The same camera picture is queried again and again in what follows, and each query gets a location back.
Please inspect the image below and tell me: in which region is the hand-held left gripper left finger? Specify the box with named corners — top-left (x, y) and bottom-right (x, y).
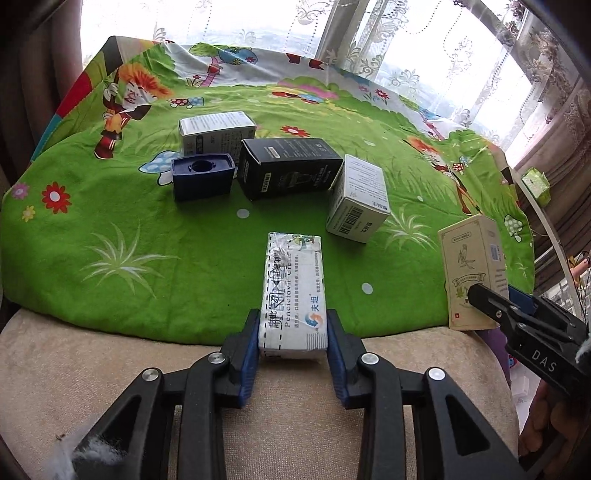
top-left (69, 308), bottom-right (262, 480)

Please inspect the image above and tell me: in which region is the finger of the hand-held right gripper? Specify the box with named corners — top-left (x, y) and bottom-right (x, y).
top-left (466, 282), bottom-right (522, 335)
top-left (507, 285), bottom-right (543, 310)

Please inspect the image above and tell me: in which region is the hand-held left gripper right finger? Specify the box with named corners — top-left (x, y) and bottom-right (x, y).
top-left (325, 308), bottom-right (527, 480)

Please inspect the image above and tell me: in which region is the purple cardboard box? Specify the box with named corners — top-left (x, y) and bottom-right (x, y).
top-left (490, 329), bottom-right (532, 407)

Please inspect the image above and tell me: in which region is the beige illustrated box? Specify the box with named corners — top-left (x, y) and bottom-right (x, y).
top-left (438, 215), bottom-right (511, 330)

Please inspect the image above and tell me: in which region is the white medicine box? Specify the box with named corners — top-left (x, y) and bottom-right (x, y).
top-left (259, 232), bottom-right (329, 361)

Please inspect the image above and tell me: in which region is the person's right hand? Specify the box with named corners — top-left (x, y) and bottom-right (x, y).
top-left (518, 381), bottom-right (591, 469)

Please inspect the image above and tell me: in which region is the white curved shelf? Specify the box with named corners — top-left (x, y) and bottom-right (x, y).
top-left (503, 157), bottom-right (583, 296)

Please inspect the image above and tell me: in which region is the beige cushion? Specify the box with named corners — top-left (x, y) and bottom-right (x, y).
top-left (0, 307), bottom-right (520, 480)

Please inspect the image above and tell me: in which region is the green tissue packet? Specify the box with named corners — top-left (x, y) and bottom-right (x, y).
top-left (522, 167), bottom-right (551, 207)

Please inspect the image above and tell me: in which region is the brown curtain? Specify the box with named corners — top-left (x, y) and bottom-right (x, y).
top-left (0, 0), bottom-right (84, 185)
top-left (512, 78), bottom-right (591, 259)

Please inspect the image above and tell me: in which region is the green cartoon printed blanket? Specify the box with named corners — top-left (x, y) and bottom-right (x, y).
top-left (0, 36), bottom-right (536, 347)

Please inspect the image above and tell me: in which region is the white barcode box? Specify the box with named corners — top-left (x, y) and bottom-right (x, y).
top-left (325, 154), bottom-right (392, 244)

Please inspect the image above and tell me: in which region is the blue plastic tray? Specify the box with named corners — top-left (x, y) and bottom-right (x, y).
top-left (171, 153), bottom-right (236, 201)

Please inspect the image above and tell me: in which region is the black box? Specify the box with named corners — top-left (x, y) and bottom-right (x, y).
top-left (236, 137), bottom-right (345, 201)

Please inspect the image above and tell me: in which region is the grey white box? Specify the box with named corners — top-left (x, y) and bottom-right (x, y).
top-left (179, 112), bottom-right (257, 158)

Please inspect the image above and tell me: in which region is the white lace curtain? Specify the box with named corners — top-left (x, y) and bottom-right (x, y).
top-left (81, 0), bottom-right (591, 153)

